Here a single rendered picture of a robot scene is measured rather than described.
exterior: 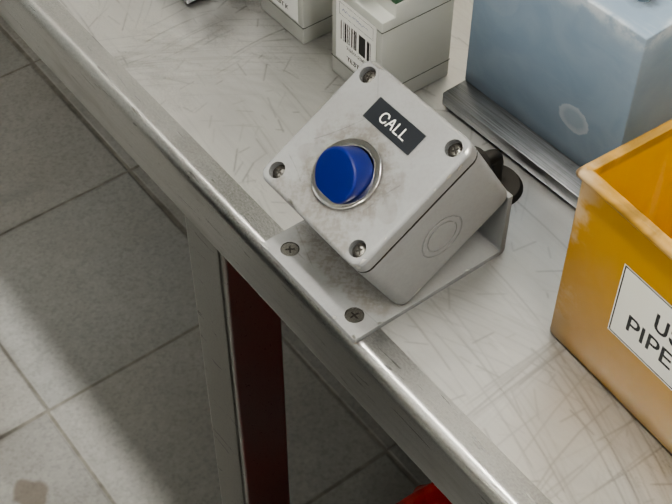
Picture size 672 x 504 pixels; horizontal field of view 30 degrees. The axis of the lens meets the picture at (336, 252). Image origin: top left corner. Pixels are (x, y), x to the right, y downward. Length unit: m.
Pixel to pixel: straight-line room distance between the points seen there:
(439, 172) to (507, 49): 0.12
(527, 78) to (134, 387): 1.08
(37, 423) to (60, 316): 0.17
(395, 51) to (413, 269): 0.13
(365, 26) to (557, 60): 0.10
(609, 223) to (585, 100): 0.12
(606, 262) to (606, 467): 0.08
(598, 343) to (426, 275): 0.08
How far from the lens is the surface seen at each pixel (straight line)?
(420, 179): 0.51
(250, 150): 0.62
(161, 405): 1.59
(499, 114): 0.63
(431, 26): 0.63
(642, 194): 0.52
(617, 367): 0.52
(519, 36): 0.60
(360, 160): 0.51
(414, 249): 0.52
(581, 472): 0.52
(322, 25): 0.68
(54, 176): 1.88
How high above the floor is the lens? 1.31
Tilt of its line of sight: 49 degrees down
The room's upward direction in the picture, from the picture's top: straight up
